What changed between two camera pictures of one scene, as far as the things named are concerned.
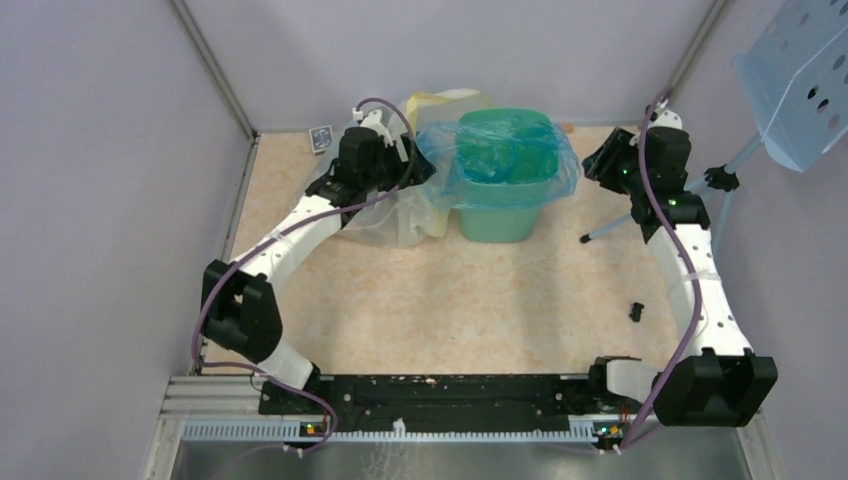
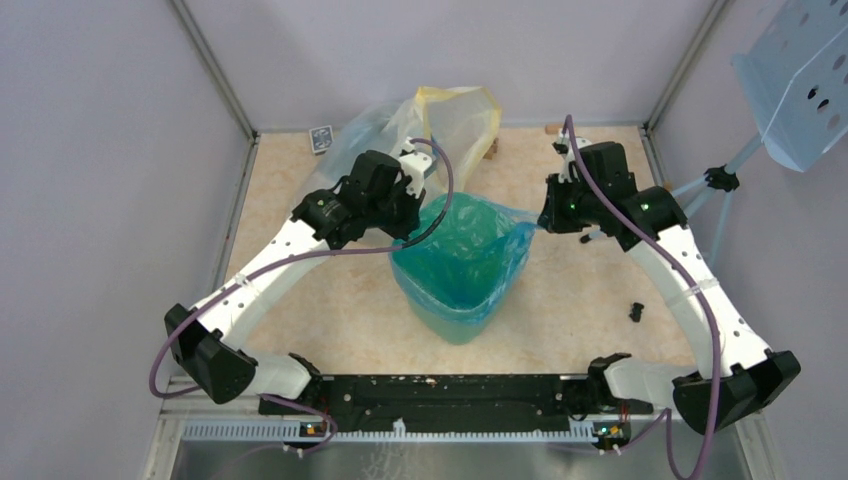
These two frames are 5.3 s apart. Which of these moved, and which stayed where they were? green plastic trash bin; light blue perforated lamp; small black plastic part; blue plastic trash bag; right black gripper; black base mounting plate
Moved: green plastic trash bin; right black gripper; blue plastic trash bag
Stayed: black base mounting plate; small black plastic part; light blue perforated lamp
